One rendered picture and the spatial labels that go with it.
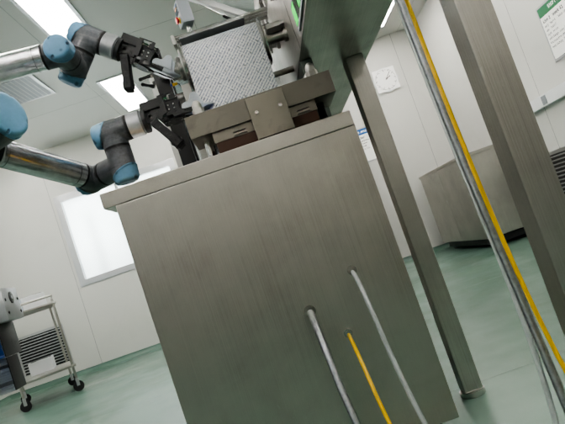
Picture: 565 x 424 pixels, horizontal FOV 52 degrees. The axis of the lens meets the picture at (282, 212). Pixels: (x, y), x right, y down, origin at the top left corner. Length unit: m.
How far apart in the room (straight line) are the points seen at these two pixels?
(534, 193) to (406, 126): 6.62
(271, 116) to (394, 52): 6.37
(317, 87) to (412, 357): 0.72
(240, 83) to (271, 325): 0.73
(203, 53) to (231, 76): 0.11
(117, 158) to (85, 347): 6.07
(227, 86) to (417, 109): 6.04
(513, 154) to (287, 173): 0.62
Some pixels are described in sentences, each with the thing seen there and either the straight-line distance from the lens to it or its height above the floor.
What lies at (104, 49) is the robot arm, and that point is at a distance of 1.91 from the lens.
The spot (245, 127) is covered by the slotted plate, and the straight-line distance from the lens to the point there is 1.55.
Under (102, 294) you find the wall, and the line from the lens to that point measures 7.58.
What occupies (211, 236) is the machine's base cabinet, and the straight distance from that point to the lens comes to 1.45.
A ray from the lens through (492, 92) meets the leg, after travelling 1.03.
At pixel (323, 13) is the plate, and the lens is 1.52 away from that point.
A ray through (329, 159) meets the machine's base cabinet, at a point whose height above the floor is 0.80.
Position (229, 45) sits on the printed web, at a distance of 1.81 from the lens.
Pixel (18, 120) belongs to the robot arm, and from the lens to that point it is 1.52.
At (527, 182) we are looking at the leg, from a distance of 1.02.
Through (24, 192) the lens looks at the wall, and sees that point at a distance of 7.94.
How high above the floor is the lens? 0.62
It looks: 4 degrees up
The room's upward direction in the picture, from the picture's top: 19 degrees counter-clockwise
